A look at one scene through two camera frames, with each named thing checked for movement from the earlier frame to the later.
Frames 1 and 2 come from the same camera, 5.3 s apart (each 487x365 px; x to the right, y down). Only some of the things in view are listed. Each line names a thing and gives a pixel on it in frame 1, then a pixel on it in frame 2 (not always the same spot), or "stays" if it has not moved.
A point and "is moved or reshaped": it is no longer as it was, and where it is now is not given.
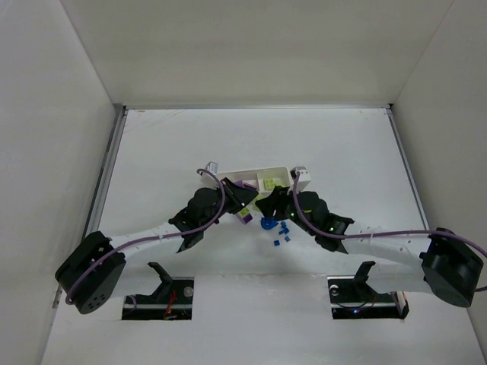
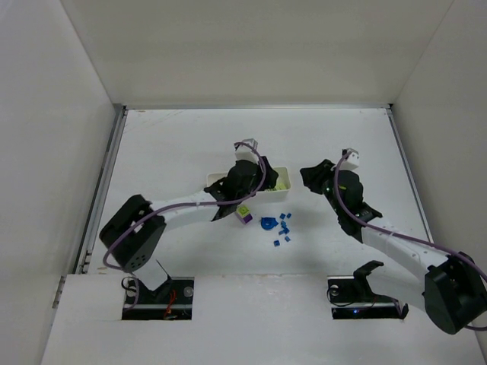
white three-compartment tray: x=262 y=178 stays
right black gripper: x=284 y=203 -> x=317 y=176
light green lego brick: x=269 y=184 is moved or reshaped
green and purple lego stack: x=244 y=215 stays
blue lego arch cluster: x=268 y=223 stays
